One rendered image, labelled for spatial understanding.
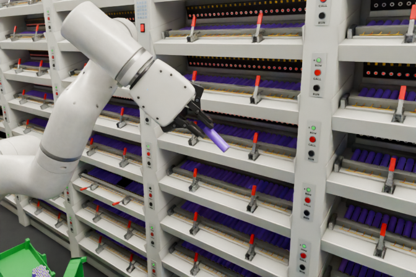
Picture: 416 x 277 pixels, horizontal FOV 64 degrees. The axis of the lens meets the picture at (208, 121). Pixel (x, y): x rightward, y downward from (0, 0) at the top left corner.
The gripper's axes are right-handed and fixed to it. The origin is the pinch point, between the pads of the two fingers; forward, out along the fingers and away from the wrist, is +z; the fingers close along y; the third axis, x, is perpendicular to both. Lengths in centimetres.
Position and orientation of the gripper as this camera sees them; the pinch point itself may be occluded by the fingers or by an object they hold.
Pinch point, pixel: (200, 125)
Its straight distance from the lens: 67.6
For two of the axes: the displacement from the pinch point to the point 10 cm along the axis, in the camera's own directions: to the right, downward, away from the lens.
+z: 7.5, 6.4, 1.7
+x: -0.1, -2.5, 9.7
